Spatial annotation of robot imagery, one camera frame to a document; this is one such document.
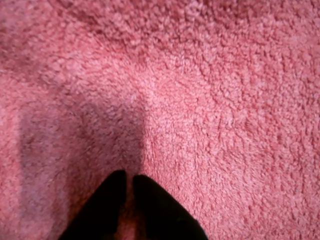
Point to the orange terry towel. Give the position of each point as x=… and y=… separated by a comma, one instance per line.
x=190, y=100

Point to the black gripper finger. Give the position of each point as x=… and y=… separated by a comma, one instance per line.
x=162, y=215
x=100, y=212

